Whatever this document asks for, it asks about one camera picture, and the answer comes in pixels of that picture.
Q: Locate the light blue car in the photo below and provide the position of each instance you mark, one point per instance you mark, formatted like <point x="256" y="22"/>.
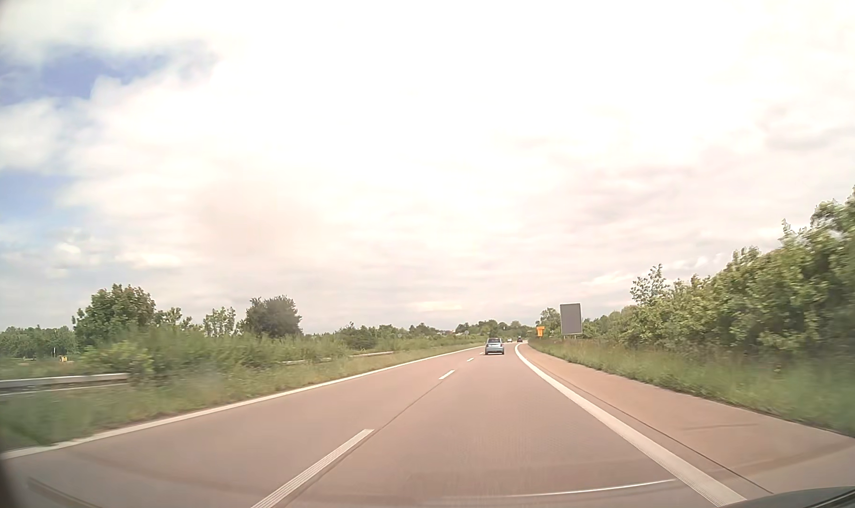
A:
<point x="494" y="346"/>

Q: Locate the large grey road sign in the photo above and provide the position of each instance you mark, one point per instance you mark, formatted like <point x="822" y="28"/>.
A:
<point x="571" y="319"/>

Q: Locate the grey asphalt road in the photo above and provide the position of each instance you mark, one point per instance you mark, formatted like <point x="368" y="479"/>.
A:
<point x="484" y="423"/>

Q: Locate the bushes on median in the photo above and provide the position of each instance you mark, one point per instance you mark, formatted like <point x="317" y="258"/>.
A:
<point x="209" y="349"/>

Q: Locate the road markings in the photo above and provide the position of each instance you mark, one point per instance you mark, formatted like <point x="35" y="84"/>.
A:
<point x="639" y="439"/>

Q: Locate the grass median strip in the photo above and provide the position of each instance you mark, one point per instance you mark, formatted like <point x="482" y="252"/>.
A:
<point x="152" y="399"/>

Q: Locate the grass verge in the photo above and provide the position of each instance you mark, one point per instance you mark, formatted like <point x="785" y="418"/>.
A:
<point x="752" y="381"/>

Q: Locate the row of bushes and trees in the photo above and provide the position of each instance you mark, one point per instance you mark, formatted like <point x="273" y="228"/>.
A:
<point x="773" y="303"/>

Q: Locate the car's own bonnet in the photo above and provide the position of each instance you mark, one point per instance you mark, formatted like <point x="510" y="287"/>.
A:
<point x="815" y="497"/>

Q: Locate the metal guard rail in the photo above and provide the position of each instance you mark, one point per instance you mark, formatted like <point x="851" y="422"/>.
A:
<point x="53" y="382"/>

